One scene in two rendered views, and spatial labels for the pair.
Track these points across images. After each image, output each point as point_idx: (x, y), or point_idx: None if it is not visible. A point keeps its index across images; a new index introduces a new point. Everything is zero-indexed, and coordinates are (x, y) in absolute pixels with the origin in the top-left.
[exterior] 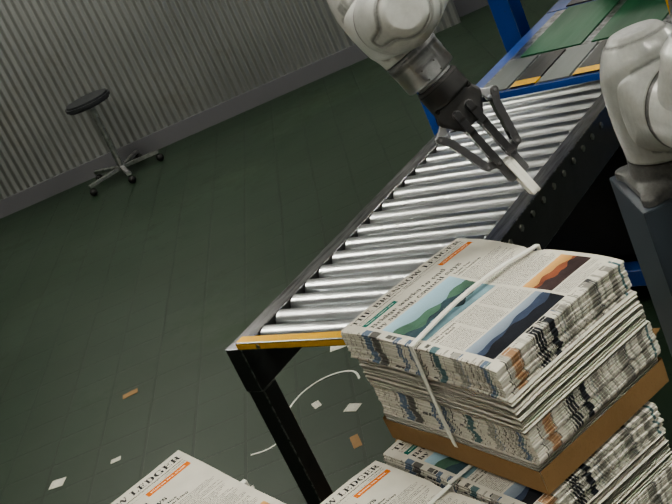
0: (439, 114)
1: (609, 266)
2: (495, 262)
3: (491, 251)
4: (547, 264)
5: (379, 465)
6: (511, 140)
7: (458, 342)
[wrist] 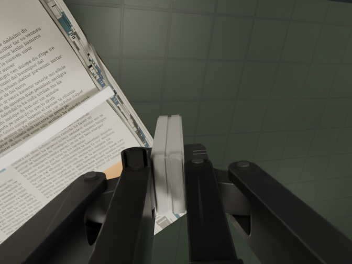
0: None
1: (169, 219)
2: (17, 87)
3: (14, 35)
4: (105, 167)
5: None
6: (231, 201)
7: None
